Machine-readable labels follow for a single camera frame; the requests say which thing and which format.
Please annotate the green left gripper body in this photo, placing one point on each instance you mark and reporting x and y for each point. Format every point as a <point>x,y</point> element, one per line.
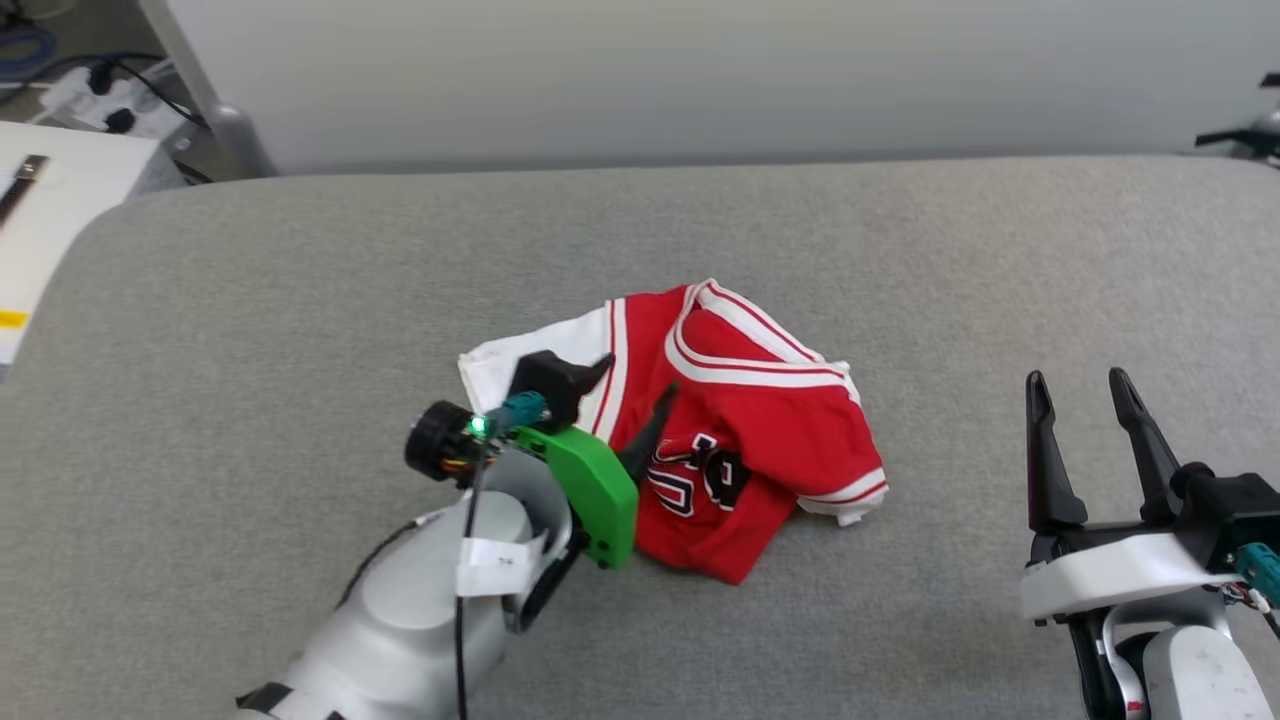
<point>595,490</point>

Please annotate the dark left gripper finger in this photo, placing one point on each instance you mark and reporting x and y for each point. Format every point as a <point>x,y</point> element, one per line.
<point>645,445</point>
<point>592,378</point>

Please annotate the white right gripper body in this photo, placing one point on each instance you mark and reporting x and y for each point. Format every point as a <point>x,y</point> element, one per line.
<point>1120,570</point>

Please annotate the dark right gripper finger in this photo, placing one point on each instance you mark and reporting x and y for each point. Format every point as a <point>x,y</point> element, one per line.
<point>1050,480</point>
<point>1148,460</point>

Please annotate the red white basketball jersey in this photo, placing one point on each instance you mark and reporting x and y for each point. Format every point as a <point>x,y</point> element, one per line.
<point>760,440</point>

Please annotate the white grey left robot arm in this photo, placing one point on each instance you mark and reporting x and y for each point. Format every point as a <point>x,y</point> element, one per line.
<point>400,620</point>

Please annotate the black metal fixture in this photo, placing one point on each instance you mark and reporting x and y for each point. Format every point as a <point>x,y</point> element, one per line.
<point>1255,140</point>

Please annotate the white power strip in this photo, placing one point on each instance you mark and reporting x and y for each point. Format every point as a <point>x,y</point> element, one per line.
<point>150,115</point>

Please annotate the black power plug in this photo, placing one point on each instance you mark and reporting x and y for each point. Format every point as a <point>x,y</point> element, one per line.
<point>120,120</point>
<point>101,78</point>

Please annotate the white equipment box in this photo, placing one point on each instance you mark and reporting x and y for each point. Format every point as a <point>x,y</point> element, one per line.
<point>70,200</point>

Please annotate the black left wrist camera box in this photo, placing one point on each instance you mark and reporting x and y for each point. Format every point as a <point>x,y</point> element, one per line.
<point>545,385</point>

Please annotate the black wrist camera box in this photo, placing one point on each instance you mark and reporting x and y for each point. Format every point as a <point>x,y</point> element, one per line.
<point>545,385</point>
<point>1240,510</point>

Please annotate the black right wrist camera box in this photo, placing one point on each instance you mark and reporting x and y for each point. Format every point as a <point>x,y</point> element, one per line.
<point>1240,510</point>

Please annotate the grey metal frame leg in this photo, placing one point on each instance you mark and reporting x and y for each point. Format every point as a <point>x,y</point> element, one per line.
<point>235,135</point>

